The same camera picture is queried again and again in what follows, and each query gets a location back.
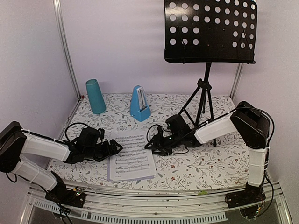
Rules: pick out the aluminium front rail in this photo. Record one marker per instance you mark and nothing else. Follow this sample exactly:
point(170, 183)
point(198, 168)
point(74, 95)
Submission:
point(109, 205)

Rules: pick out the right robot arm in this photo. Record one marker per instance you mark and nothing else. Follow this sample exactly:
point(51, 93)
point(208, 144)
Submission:
point(230, 150)

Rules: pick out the green tape piece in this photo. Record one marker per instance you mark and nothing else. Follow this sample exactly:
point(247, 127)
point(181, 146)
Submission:
point(202, 193)

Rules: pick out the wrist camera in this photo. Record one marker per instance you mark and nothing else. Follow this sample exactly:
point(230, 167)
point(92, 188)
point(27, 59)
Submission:
point(160, 131)
point(101, 134)

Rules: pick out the black music stand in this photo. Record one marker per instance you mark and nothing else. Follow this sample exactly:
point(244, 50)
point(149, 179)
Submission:
point(199, 31)

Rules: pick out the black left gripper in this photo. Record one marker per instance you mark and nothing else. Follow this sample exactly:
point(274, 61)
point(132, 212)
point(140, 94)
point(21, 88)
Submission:
point(108, 152)

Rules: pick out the sheet music booklet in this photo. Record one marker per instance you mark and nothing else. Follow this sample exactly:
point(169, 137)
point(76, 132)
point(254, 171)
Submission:
point(133, 162)

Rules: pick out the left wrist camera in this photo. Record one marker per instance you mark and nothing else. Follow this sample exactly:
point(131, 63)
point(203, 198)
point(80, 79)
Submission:
point(101, 134)

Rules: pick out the aluminium frame post right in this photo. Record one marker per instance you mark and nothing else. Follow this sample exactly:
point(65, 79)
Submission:
point(244, 25)

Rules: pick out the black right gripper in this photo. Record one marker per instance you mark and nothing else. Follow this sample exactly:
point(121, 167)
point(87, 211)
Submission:
point(158, 144)

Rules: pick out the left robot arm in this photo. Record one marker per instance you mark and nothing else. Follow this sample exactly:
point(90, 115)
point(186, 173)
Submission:
point(16, 141)

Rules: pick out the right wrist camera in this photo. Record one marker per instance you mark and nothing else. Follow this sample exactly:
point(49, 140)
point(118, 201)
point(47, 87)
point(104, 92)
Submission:
point(160, 131)

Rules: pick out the teal ceramic vase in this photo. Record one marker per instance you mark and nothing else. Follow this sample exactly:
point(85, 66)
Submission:
point(95, 96)

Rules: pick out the blue metronome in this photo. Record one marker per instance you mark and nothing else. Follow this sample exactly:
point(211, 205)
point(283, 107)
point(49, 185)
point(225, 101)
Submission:
point(139, 108)

